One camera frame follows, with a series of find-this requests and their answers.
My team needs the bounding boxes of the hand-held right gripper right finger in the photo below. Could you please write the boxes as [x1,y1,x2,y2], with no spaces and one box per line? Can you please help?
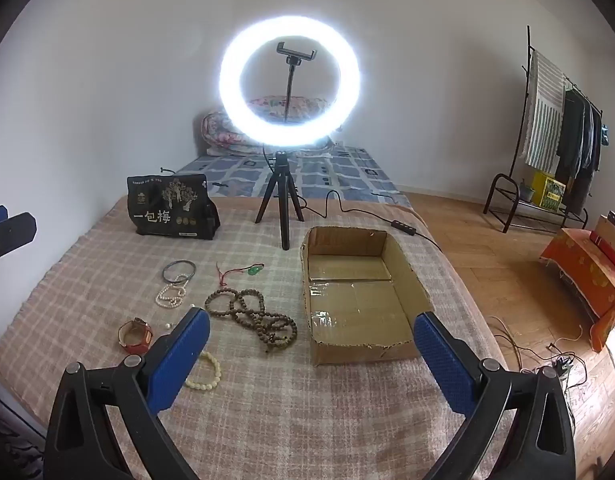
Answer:
[413,311,577,480]

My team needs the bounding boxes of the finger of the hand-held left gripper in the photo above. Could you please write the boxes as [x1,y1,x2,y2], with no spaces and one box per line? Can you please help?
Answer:
[0,204,38,271]

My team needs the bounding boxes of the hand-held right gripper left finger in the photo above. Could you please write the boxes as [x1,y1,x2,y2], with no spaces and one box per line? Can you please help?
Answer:
[44,306,212,480]

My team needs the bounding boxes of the cream bead bracelet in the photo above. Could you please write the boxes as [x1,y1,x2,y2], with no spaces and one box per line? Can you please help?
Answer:
[184,351,222,390]

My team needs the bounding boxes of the red watch strap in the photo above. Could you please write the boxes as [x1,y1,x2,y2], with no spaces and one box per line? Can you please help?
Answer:
[118,318,154,355]

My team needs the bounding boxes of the white pearl necklace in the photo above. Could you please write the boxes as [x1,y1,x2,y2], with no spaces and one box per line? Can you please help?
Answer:
[155,272,189,310]

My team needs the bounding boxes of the thin dark bangle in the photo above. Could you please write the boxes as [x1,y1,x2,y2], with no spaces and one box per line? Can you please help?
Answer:
[162,259,197,284]

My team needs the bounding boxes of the cardboard box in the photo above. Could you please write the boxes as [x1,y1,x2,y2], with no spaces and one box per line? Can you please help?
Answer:
[301,226,435,367]

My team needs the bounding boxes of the brown wooden bead necklace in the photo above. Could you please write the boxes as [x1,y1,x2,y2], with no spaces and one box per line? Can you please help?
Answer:
[204,287,298,355]

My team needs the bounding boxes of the black printed bag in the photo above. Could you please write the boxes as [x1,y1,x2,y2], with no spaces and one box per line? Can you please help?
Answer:
[126,174,221,241]

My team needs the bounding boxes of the orange cloth covered stand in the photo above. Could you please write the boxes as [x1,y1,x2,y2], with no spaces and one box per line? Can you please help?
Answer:
[540,227,615,353]

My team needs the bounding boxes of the dark patterned cloth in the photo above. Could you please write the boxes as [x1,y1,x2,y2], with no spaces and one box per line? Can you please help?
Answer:
[0,400,46,480]

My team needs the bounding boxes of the black metal clothes rack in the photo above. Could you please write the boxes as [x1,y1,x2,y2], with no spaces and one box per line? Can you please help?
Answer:
[483,25,605,234]

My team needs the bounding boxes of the yellow box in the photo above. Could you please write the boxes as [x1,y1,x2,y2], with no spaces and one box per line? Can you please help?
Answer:
[530,171,567,211]

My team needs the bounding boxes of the red flat box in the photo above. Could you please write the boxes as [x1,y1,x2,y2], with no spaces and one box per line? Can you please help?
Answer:
[590,230,615,275]

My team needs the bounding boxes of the black tripod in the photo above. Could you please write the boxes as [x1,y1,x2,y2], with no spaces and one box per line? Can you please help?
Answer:
[255,150,306,251]

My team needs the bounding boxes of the blue patchwork bed sheet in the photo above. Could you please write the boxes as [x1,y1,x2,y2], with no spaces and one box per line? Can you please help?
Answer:
[175,144,413,207]

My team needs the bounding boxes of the folded floral quilt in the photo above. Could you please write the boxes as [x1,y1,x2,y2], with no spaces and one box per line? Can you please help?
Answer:
[201,111,248,157]

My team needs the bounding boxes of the dark hanging garments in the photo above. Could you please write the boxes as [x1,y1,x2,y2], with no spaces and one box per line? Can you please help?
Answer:
[556,87,604,216]

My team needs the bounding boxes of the floral pillow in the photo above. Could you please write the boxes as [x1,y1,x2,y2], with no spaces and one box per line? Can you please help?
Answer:
[245,95,333,124]

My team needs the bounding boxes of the striped towel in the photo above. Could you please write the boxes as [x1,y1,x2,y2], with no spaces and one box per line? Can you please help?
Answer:
[518,50,568,173]

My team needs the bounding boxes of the black phone holder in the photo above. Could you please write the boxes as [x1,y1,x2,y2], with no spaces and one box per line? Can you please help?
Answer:
[276,41,317,123]

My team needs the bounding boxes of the tangled floor cables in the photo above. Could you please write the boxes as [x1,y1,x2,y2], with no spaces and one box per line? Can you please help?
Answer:
[487,315,588,401]

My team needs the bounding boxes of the green pendant on red cord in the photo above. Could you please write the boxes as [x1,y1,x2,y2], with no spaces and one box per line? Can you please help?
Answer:
[216,261,266,288]

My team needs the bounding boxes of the black power cable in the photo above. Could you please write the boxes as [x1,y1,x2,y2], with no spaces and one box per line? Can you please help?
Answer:
[260,142,443,253]

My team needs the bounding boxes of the white ring light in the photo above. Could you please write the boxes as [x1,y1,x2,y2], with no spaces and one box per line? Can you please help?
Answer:
[219,14,361,146]

